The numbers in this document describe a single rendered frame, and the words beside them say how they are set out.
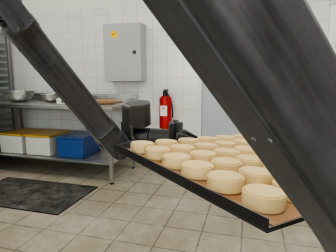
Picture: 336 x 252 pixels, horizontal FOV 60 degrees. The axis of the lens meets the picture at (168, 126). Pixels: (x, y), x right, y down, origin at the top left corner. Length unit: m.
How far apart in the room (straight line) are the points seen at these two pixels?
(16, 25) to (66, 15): 3.87
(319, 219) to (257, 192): 0.16
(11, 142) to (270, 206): 4.00
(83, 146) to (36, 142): 0.64
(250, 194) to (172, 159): 0.17
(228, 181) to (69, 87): 0.39
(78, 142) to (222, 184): 3.28
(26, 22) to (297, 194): 0.50
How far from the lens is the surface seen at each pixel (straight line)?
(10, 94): 4.15
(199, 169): 0.43
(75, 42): 4.31
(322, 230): 0.22
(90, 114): 0.66
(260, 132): 0.16
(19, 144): 4.14
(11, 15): 0.57
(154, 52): 3.81
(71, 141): 3.66
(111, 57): 3.81
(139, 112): 0.72
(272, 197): 0.34
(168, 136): 0.72
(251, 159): 0.51
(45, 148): 3.90
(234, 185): 0.39
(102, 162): 3.44
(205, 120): 3.70
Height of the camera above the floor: 1.16
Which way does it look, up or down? 9 degrees down
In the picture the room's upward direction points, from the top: straight up
